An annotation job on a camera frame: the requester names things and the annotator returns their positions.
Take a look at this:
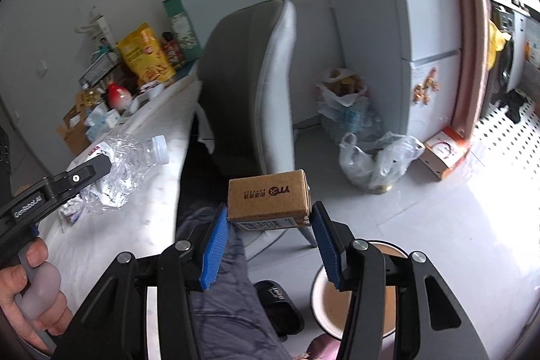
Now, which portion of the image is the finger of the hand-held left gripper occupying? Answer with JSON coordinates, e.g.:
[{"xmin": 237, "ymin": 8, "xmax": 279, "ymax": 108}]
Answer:
[{"xmin": 44, "ymin": 155, "xmax": 111, "ymax": 199}]

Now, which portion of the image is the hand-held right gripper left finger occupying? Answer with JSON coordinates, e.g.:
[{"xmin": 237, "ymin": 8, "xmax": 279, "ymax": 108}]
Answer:
[{"xmin": 53, "ymin": 203, "xmax": 231, "ymax": 360}]

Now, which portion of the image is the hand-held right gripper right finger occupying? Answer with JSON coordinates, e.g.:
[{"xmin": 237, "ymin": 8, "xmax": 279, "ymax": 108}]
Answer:
[{"xmin": 311, "ymin": 200, "xmax": 492, "ymax": 360}]

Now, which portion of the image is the crushed clear plastic bottle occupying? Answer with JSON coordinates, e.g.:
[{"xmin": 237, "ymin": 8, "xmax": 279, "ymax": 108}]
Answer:
[{"xmin": 80, "ymin": 133, "xmax": 170, "ymax": 217}]

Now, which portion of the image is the round white waste bin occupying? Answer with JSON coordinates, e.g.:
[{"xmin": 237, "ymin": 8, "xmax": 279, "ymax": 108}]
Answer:
[{"xmin": 311, "ymin": 240, "xmax": 412, "ymax": 341}]

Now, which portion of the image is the small brown cardboard box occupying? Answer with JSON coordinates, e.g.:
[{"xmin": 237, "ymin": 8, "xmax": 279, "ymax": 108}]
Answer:
[{"xmin": 228, "ymin": 169, "xmax": 313, "ymax": 232}]

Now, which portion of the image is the person's left hand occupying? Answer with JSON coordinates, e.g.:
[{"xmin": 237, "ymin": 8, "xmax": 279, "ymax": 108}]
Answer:
[{"xmin": 0, "ymin": 237, "xmax": 74, "ymax": 352}]

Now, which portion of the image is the open brown cardboard box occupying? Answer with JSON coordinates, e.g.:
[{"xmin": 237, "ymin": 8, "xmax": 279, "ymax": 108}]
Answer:
[{"xmin": 57, "ymin": 90, "xmax": 91, "ymax": 156}]

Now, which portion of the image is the light blue tissue box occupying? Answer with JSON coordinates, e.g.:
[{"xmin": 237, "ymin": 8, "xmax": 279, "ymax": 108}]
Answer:
[{"xmin": 84, "ymin": 105, "xmax": 122, "ymax": 141}]

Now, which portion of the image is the person's grey trouser leg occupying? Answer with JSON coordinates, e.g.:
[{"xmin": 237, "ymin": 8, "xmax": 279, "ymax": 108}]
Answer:
[{"xmin": 175, "ymin": 206, "xmax": 292, "ymax": 360}]

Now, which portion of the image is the yellow cooking oil bottle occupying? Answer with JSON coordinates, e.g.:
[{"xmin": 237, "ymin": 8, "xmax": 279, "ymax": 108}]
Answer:
[{"xmin": 82, "ymin": 88, "xmax": 108, "ymax": 108}]

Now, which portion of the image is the black slipper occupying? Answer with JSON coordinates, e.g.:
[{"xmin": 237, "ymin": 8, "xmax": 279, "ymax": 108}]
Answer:
[{"xmin": 253, "ymin": 280, "xmax": 305, "ymax": 340}]

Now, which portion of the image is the white floral tablecloth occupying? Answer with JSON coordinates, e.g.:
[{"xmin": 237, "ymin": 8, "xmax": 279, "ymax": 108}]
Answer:
[{"xmin": 12, "ymin": 69, "xmax": 203, "ymax": 327}]

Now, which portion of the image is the red white vase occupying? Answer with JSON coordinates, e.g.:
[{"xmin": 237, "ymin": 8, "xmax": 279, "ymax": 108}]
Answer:
[{"xmin": 105, "ymin": 83, "xmax": 131, "ymax": 110}]

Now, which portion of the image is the clear plastic bag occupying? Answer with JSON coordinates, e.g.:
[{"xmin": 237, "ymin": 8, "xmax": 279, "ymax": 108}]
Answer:
[{"xmin": 339, "ymin": 132, "xmax": 425, "ymax": 195}]

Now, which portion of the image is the white game controller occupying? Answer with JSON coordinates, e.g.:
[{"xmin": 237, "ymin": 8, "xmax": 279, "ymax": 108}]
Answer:
[{"xmin": 134, "ymin": 82, "xmax": 164, "ymax": 108}]

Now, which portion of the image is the red patterned packet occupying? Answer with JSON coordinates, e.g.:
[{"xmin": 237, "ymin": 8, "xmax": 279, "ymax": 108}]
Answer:
[{"xmin": 306, "ymin": 334, "xmax": 343, "ymax": 360}]

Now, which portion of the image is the yellow snack bag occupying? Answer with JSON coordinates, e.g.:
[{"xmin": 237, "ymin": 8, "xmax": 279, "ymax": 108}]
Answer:
[{"xmin": 117, "ymin": 23, "xmax": 177, "ymax": 84}]

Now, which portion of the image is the pack of plastic bottles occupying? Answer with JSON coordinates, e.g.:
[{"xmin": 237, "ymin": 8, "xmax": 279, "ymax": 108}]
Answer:
[{"xmin": 320, "ymin": 99, "xmax": 384, "ymax": 144}]

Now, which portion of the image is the tall white carton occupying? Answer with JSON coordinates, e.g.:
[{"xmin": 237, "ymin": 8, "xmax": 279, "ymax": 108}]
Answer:
[{"xmin": 76, "ymin": 6, "xmax": 119, "ymax": 53}]

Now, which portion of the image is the red printed can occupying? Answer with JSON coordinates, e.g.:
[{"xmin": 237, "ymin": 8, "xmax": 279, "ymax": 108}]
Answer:
[{"xmin": 162, "ymin": 32, "xmax": 185, "ymax": 67}]

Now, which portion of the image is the orange white carton box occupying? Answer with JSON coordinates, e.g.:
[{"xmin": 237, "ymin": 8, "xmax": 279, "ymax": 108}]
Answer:
[{"xmin": 422, "ymin": 125, "xmax": 470, "ymax": 180}]

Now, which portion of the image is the grey chair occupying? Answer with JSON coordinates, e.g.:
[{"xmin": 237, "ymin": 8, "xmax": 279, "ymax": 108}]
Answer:
[{"xmin": 196, "ymin": 0, "xmax": 319, "ymax": 249}]

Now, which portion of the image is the white plastic bag with food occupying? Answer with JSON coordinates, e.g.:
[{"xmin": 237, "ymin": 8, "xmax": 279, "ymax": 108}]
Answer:
[{"xmin": 316, "ymin": 67, "xmax": 370, "ymax": 110}]

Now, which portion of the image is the tall green box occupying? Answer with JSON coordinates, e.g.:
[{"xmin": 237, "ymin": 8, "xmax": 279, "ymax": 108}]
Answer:
[{"xmin": 162, "ymin": 0, "xmax": 202, "ymax": 63}]

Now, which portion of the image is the orange fridge magnet cluster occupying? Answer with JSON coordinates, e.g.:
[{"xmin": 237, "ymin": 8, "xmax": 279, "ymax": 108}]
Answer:
[{"xmin": 413, "ymin": 67, "xmax": 440, "ymax": 104}]

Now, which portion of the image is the white dotted floor mat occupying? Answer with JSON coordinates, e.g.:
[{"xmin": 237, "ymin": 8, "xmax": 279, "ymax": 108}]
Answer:
[{"xmin": 470, "ymin": 90, "xmax": 540, "ymax": 217}]

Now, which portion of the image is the white refrigerator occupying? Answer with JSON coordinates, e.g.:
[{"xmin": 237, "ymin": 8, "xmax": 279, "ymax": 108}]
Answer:
[{"xmin": 367, "ymin": 0, "xmax": 471, "ymax": 171}]

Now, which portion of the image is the yellow cloth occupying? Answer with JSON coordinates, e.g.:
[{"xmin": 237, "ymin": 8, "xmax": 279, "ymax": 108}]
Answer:
[{"xmin": 488, "ymin": 20, "xmax": 509, "ymax": 70}]

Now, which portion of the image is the black wire basket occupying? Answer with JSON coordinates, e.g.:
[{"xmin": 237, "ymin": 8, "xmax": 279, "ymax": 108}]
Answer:
[{"xmin": 78, "ymin": 48, "xmax": 123, "ymax": 88}]

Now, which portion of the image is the pink door frame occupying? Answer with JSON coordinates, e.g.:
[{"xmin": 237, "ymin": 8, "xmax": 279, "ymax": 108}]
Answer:
[{"xmin": 439, "ymin": 0, "xmax": 492, "ymax": 137}]

